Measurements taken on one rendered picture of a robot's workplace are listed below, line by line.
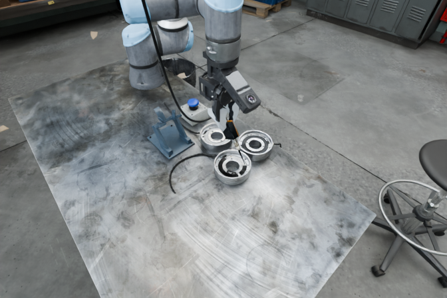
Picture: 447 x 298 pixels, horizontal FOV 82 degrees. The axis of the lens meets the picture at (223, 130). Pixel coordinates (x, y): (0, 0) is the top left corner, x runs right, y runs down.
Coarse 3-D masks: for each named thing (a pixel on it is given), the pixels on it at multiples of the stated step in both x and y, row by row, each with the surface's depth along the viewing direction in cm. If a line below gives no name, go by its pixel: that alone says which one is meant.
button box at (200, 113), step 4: (200, 104) 92; (184, 108) 90; (188, 108) 90; (192, 108) 90; (196, 108) 90; (200, 108) 90; (204, 108) 90; (184, 112) 90; (188, 112) 89; (192, 112) 89; (196, 112) 89; (200, 112) 89; (204, 112) 91; (184, 116) 92; (188, 116) 89; (192, 116) 87; (196, 116) 89; (200, 116) 90; (204, 116) 92; (188, 120) 90; (192, 124) 90
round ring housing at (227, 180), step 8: (224, 152) 76; (232, 152) 77; (216, 160) 75; (232, 160) 75; (248, 160) 74; (216, 168) 73; (224, 168) 73; (240, 168) 73; (248, 168) 73; (224, 176) 69; (240, 176) 69; (248, 176) 72; (232, 184) 72
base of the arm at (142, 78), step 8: (152, 64) 103; (136, 72) 103; (144, 72) 103; (152, 72) 104; (160, 72) 110; (136, 80) 105; (144, 80) 105; (152, 80) 105; (160, 80) 108; (136, 88) 107; (144, 88) 106; (152, 88) 107
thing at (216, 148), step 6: (204, 126) 84; (210, 126) 86; (216, 126) 86; (204, 132) 84; (210, 132) 84; (216, 132) 84; (222, 132) 84; (204, 138) 84; (210, 138) 82; (222, 138) 82; (204, 144) 80; (210, 144) 78; (216, 144) 78; (222, 144) 78; (228, 144) 80; (210, 150) 81; (216, 150) 79; (222, 150) 81
